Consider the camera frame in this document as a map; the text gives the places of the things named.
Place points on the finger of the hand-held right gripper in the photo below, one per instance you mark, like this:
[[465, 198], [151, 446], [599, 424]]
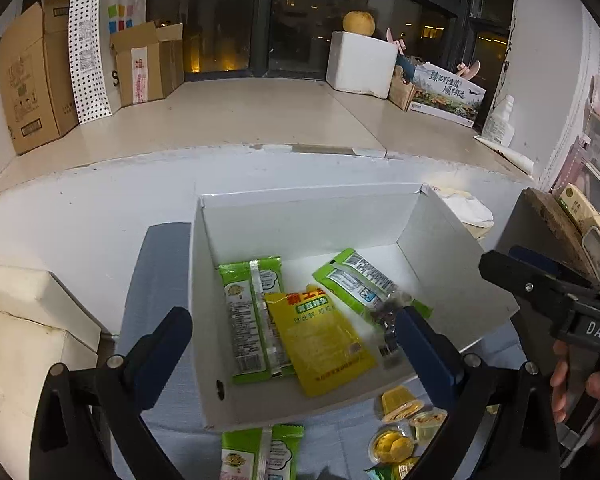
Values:
[[530, 285], [535, 258]]

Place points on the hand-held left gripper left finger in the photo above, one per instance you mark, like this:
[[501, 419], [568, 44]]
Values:
[[160, 355]]

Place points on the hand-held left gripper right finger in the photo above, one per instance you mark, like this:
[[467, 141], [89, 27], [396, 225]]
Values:
[[425, 355]]

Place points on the clear snack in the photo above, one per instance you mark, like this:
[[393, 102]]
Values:
[[387, 320]]

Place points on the amber jelly cup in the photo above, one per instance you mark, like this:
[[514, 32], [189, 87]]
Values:
[[400, 405]]

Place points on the white cardboard box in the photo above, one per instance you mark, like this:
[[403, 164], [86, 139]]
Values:
[[460, 280]]

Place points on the green snack packet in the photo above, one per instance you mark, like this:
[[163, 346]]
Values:
[[280, 452], [352, 280], [245, 325]]

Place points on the person's right hand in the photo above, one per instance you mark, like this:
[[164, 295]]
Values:
[[560, 385]]

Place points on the grey brown board panel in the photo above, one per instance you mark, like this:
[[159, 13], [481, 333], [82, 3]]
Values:
[[525, 225]]

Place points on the clear plastic container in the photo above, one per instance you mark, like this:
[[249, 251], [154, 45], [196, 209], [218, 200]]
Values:
[[596, 255]]

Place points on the beige packet green label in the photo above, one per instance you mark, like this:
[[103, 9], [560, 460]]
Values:
[[582, 210]]

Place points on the pale jelly cup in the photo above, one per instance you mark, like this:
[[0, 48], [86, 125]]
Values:
[[427, 425]]

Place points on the pink plastic bag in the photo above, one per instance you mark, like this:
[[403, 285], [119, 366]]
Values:
[[572, 170]]

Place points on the yellow fruit jelly cup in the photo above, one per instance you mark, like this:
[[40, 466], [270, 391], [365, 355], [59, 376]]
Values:
[[390, 445]]

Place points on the yellow snack packet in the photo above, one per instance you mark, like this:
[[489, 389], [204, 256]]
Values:
[[325, 350]]

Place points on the folded white paper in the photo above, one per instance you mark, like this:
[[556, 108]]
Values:
[[507, 155]]

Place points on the green wrapped candy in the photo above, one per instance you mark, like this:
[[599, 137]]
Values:
[[390, 471]]

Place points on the cream sofa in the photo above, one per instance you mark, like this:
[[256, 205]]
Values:
[[25, 340]]

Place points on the white plastic bottle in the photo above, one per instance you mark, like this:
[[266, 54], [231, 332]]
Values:
[[499, 122]]

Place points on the long printed carton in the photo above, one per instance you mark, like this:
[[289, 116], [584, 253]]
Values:
[[445, 97]]

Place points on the pink toy figure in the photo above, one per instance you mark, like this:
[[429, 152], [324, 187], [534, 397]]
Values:
[[469, 70], [397, 42]]

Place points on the brown kraft paper bag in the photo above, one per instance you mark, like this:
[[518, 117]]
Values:
[[401, 91]]

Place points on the white foam box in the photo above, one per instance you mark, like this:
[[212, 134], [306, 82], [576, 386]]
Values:
[[360, 65]]

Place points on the small open cardboard box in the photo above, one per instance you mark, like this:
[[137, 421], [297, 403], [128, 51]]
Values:
[[147, 67]]

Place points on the yellow pomelo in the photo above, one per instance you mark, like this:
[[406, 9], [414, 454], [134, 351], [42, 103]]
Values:
[[359, 22]]

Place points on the large brown cardboard box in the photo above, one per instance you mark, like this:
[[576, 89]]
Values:
[[32, 80]]

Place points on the polka dot paper bag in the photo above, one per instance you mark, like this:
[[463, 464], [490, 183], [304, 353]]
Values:
[[87, 55]]

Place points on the dark window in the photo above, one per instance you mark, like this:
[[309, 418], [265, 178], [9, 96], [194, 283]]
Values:
[[300, 20]]

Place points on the white paper bag coloured squares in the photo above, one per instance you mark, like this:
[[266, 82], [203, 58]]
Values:
[[125, 10]]

